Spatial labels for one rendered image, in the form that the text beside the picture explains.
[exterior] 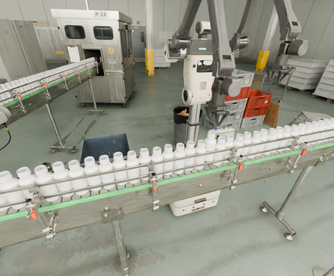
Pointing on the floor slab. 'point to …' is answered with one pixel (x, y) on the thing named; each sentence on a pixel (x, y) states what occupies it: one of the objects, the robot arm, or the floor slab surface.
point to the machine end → (79, 16)
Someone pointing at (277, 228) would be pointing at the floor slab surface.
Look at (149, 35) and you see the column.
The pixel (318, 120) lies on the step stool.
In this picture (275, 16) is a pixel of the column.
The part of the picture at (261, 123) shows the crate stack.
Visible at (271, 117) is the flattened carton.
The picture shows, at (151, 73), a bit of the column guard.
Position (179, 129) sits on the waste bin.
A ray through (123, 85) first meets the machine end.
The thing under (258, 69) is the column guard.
